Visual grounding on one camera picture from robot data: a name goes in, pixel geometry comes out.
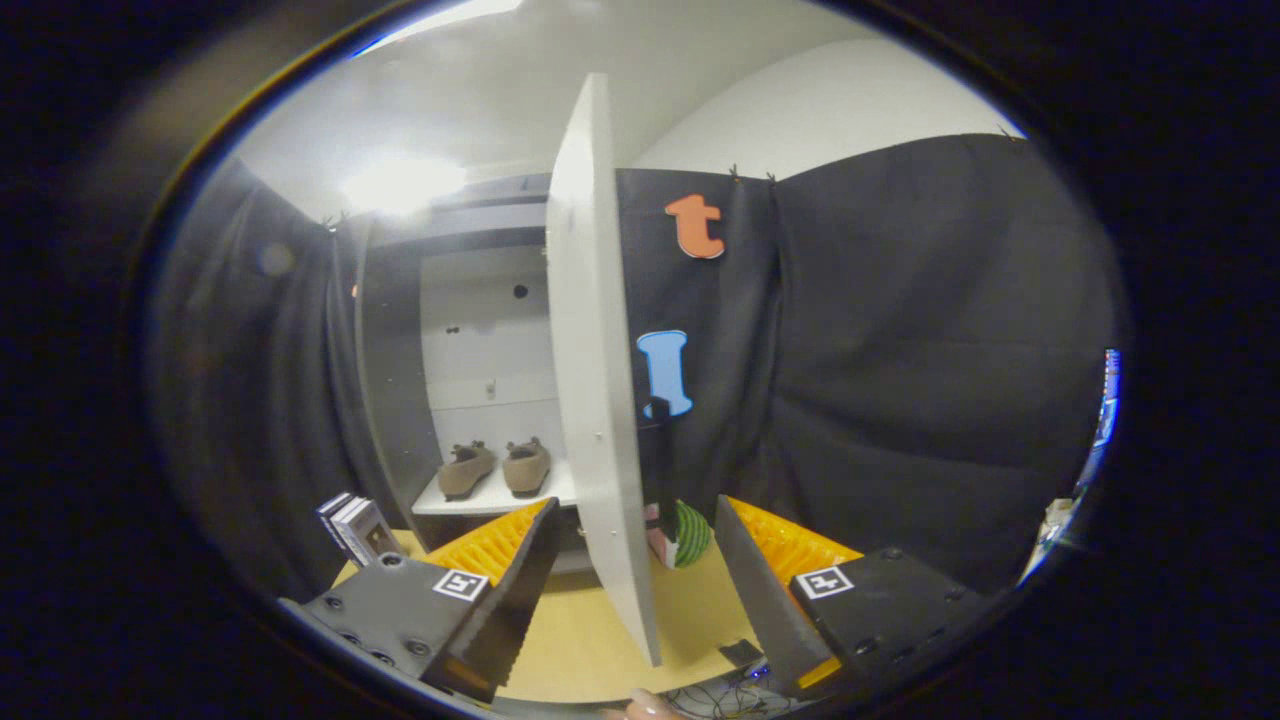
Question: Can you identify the ceiling light strip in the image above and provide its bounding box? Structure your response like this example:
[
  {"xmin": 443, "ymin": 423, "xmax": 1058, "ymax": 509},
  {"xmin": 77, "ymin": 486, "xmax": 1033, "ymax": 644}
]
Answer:
[
  {"xmin": 340, "ymin": 150, "xmax": 466, "ymax": 216},
  {"xmin": 355, "ymin": 0, "xmax": 526, "ymax": 56}
]

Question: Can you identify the black door handle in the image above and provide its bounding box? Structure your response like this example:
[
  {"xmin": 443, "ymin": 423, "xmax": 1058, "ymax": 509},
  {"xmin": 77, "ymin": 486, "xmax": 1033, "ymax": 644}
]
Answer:
[{"xmin": 640, "ymin": 397, "xmax": 679, "ymax": 541}]

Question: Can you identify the brown fuzzy shoe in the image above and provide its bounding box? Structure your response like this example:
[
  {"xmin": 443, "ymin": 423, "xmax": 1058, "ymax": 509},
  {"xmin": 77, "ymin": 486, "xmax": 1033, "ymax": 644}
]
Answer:
[
  {"xmin": 437, "ymin": 441, "xmax": 498, "ymax": 501},
  {"xmin": 502, "ymin": 437, "xmax": 552, "ymax": 498}
]

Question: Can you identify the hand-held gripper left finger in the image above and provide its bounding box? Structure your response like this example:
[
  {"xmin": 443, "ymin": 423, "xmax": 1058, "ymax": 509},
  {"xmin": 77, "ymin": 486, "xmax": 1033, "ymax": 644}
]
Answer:
[{"xmin": 278, "ymin": 497, "xmax": 561, "ymax": 703}]

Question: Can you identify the cream shoe cabinet door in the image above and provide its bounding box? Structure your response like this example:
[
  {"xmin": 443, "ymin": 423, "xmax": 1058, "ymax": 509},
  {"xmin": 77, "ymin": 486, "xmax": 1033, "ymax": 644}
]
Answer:
[{"xmin": 545, "ymin": 72, "xmax": 663, "ymax": 668}]

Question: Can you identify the watermelon slice toy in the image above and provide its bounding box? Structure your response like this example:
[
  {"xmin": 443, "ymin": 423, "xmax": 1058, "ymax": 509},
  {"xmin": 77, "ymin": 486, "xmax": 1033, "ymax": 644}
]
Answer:
[{"xmin": 645, "ymin": 500, "xmax": 713, "ymax": 569}]

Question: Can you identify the black backdrop cloth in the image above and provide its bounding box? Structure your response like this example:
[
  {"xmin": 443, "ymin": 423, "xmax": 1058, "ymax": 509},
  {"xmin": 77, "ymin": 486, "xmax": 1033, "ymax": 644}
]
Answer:
[{"xmin": 150, "ymin": 135, "xmax": 1121, "ymax": 601}]

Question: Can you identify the bundle of cables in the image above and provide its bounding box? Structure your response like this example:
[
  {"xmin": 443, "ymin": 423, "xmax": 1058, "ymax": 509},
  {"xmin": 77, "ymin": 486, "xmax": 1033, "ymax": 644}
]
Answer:
[{"xmin": 660, "ymin": 660, "xmax": 801, "ymax": 720}]

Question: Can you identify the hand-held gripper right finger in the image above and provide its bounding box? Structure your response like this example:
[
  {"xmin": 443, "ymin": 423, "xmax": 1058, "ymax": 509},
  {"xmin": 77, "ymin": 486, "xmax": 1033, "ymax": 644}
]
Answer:
[{"xmin": 714, "ymin": 494, "xmax": 991, "ymax": 699}]

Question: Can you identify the stack of books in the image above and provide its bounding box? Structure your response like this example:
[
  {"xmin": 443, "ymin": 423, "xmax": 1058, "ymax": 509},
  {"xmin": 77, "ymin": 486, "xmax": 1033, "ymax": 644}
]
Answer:
[{"xmin": 317, "ymin": 492, "xmax": 401, "ymax": 568}]

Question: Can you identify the grey shoe cabinet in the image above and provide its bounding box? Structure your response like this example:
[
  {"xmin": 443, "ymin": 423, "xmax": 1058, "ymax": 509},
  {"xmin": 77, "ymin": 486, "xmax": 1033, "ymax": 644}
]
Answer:
[{"xmin": 355, "ymin": 175, "xmax": 601, "ymax": 576}]

